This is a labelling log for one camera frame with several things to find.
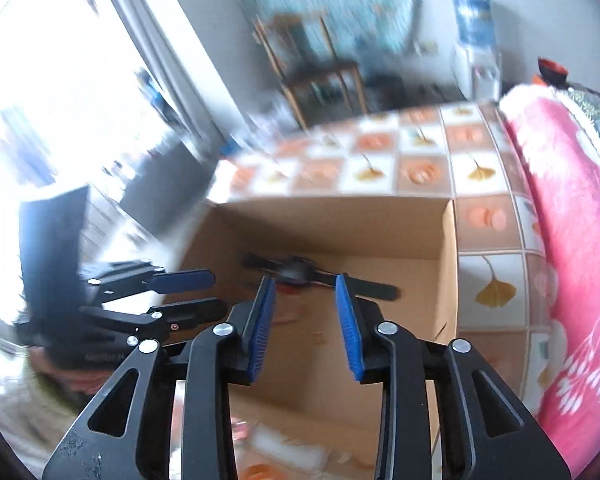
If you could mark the pink floral blanket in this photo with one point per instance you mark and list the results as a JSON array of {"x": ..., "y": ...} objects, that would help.
[{"x": 575, "y": 260}]

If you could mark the green patterned blanket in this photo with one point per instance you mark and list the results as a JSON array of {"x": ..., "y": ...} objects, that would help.
[{"x": 597, "y": 120}]

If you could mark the black bowl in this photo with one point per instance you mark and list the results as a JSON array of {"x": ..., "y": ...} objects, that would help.
[{"x": 552, "y": 70}]

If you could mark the wooden chair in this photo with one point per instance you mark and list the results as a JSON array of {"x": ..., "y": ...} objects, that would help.
[{"x": 325, "y": 70}]

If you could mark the grey curtain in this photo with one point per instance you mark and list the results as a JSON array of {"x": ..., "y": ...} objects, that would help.
[{"x": 179, "y": 60}]

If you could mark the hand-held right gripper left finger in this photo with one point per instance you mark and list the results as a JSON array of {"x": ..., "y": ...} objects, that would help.
[{"x": 260, "y": 330}]

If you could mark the black wrist watch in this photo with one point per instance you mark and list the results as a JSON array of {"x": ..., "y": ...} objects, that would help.
[{"x": 295, "y": 271}]

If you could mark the white water dispenser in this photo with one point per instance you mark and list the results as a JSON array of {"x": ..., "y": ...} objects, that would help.
[{"x": 475, "y": 72}]

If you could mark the black floor appliance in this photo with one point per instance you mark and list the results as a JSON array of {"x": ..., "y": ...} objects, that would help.
[{"x": 385, "y": 90}]

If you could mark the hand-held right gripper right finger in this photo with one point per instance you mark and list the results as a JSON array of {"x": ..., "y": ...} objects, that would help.
[{"x": 350, "y": 330}]

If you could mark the ginkgo leaf patterned tablecloth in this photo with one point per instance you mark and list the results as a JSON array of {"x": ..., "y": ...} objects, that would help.
[{"x": 420, "y": 170}]

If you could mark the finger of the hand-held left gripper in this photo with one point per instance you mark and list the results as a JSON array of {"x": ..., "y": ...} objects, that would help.
[
  {"x": 184, "y": 281},
  {"x": 194, "y": 312}
]

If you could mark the dark cabinet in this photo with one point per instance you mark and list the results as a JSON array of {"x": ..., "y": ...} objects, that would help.
[{"x": 174, "y": 180}]

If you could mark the teal floral hanging cloth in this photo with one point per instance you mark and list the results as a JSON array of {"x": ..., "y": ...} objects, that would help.
[{"x": 340, "y": 0}]

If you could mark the brown cardboard box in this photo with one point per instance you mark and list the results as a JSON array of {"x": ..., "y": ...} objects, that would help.
[{"x": 330, "y": 230}]

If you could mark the person's left forearm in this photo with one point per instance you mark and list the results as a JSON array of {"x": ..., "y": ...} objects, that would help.
[{"x": 24, "y": 410}]

